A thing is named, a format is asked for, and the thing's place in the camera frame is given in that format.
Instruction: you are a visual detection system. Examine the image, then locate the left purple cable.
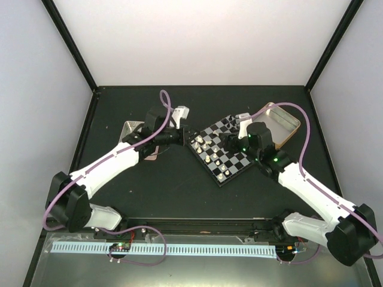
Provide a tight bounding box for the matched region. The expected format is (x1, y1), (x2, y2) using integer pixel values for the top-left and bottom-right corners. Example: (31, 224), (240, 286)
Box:
(43, 89), (173, 267)

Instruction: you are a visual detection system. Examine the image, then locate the black mounting rail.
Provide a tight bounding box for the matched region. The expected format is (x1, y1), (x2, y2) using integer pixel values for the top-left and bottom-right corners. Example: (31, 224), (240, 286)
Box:
(44, 217), (288, 242)

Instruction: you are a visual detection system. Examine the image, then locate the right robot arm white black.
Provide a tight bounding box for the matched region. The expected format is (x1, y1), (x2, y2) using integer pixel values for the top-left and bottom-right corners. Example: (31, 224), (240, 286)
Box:
(219, 122), (382, 266)

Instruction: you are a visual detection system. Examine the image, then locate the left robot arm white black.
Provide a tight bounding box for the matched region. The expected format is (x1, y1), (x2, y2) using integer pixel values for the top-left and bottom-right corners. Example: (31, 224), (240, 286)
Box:
(46, 106), (195, 239)

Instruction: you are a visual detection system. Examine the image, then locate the light blue slotted cable duct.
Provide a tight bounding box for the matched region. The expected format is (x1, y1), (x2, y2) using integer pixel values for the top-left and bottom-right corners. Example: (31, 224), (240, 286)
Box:
(50, 242), (276, 259)

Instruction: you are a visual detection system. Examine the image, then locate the right circuit board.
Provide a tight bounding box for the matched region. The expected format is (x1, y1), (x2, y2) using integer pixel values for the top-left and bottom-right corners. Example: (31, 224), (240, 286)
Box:
(275, 245), (307, 255)

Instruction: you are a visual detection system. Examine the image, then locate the gold tin box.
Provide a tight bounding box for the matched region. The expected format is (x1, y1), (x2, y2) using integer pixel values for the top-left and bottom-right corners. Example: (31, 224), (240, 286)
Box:
(245, 102), (300, 149)

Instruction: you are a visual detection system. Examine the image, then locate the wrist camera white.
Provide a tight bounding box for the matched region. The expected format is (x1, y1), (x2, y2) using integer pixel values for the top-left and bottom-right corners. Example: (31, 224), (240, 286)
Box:
(169, 106), (190, 129)
(235, 112), (253, 139)

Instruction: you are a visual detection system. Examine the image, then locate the left circuit board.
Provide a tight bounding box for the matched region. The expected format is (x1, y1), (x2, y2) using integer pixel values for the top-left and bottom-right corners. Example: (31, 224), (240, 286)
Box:
(109, 243), (130, 252)

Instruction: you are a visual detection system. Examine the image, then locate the black chess pieces row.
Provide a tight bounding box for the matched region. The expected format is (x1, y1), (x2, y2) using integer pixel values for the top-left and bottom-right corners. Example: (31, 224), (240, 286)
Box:
(220, 115), (239, 133)

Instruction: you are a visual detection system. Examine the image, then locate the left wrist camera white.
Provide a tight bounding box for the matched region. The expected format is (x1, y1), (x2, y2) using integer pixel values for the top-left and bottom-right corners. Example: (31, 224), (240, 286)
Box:
(169, 106), (190, 129)

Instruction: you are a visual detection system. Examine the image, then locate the circuit board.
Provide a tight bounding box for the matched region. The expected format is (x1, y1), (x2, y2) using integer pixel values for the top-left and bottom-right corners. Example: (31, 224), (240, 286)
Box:
(109, 243), (130, 252)
(275, 245), (307, 255)

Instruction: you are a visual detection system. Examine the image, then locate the silver tin tray pink rim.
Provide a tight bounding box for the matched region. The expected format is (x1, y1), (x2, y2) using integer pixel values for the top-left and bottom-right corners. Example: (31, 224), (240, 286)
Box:
(118, 121), (159, 161)

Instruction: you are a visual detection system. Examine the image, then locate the checkered chess board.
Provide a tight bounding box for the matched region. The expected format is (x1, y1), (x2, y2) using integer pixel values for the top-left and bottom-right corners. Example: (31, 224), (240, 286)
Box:
(188, 115), (254, 187)

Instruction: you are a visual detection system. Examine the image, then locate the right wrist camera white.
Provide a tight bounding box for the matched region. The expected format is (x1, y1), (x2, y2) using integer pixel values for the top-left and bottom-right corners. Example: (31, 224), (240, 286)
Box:
(235, 112), (253, 139)

